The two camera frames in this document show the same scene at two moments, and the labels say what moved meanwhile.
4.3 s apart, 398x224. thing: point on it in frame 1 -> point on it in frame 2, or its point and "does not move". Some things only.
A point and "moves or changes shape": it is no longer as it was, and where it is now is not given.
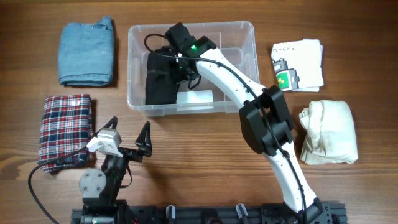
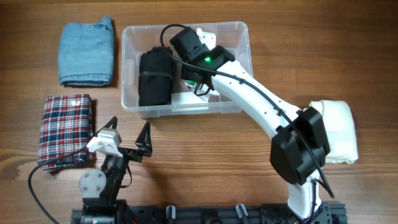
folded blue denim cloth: [86, 53] does not move
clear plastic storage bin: [157, 85] moves or changes shape
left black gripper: [143, 142] does not move
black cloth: [161, 79] moves or changes shape
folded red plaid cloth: [66, 126] does not move
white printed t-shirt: [298, 65] -> [209, 40]
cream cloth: [330, 133] does not move
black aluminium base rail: [319, 212] does not move
